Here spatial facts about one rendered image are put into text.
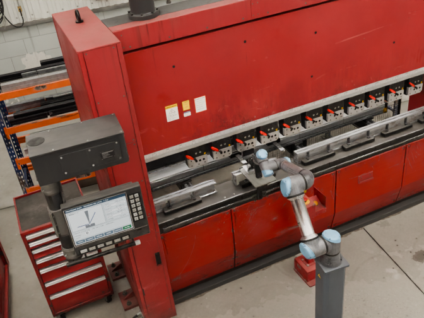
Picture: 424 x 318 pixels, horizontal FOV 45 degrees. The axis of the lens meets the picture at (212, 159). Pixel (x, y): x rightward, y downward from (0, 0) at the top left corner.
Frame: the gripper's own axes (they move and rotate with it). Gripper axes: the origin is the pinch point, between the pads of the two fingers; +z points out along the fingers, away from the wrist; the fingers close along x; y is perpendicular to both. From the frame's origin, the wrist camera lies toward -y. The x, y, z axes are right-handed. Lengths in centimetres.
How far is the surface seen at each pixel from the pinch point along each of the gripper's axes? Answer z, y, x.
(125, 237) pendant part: -61, -30, 109
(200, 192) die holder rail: 8.9, -2.8, 41.9
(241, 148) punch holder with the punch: -12.2, 16.2, 6.0
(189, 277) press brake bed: 54, -57, 64
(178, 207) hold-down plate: 6, -9, 62
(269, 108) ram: -31, 35, -19
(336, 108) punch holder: -14, 26, -79
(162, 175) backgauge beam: 22, 22, 64
